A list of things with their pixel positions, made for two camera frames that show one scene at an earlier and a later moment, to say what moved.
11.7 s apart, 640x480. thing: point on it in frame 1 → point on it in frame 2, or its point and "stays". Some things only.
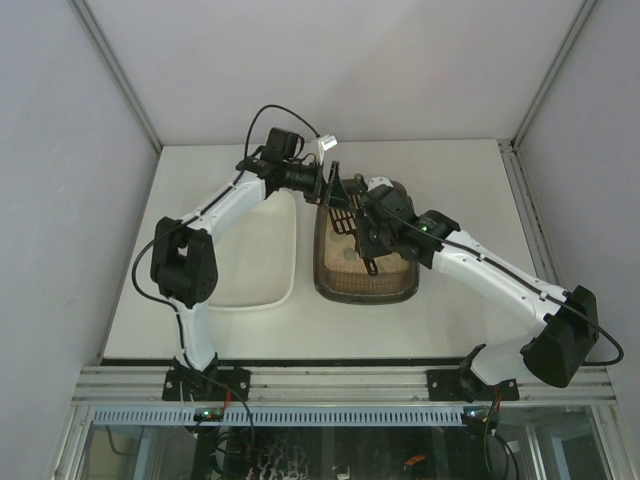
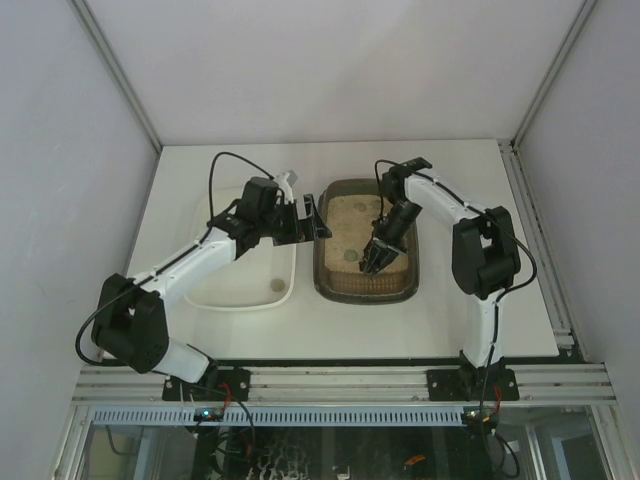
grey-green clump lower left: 349,254 stays
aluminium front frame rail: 143,386 stays
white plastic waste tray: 256,257 stays
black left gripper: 320,183 → 292,226
